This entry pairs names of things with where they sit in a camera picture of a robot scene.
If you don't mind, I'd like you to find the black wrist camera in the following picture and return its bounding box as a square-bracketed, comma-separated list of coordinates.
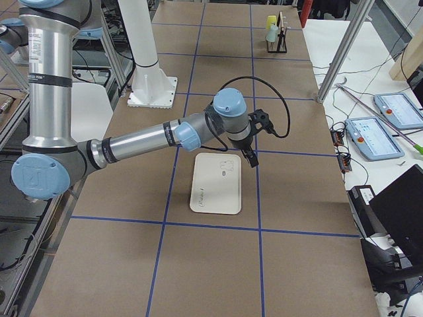
[249, 109, 277, 136]

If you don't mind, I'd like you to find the black laptop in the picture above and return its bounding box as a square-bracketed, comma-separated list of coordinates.
[369, 164, 422, 265]

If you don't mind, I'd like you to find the white curved chair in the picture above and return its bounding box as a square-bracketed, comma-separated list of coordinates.
[71, 83, 113, 142]

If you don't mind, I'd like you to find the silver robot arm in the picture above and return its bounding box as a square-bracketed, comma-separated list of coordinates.
[11, 1, 258, 200]

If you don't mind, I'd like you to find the yellow plastic cup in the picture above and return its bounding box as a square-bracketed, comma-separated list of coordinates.
[266, 15, 277, 30]

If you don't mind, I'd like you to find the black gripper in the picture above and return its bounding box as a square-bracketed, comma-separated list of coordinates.
[231, 136, 258, 168]

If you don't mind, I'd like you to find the near blue teach pendant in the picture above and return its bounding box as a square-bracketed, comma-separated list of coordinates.
[344, 116, 404, 161]

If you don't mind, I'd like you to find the far blue teach pendant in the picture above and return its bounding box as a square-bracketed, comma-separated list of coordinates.
[373, 92, 422, 130]

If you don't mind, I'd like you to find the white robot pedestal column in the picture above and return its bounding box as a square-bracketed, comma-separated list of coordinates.
[118, 0, 178, 108]

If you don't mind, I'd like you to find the pale green plastic cup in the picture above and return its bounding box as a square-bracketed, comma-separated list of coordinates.
[266, 24, 280, 43]

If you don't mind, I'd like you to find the white rabbit print tray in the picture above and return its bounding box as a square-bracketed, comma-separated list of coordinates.
[190, 153, 241, 215]

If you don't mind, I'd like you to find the blue teach pendant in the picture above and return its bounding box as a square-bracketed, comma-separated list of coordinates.
[373, 92, 422, 130]
[344, 116, 404, 161]

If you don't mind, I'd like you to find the aluminium frame post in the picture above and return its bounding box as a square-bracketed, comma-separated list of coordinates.
[317, 0, 375, 104]

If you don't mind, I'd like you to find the black camera cable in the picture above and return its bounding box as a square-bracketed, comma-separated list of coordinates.
[198, 75, 291, 153]

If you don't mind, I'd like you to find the black wire cup rack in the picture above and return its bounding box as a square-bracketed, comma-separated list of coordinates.
[265, 11, 288, 53]

